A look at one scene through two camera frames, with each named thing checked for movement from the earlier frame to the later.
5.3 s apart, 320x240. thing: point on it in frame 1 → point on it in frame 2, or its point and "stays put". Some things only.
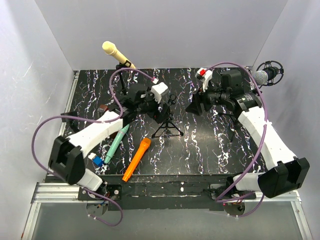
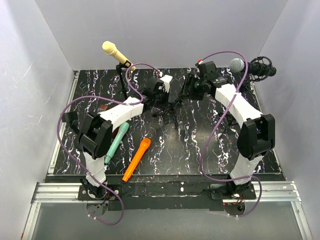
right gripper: [198, 97] → [188, 81]
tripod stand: [274, 70] → [246, 93]
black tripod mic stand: [166, 125] → [170, 110]
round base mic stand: [72, 123] stays put
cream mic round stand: [120, 65] stays put
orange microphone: [145, 144] stays put
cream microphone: [110, 48] stays put
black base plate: [164, 192] stays put
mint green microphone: [120, 136] stays put
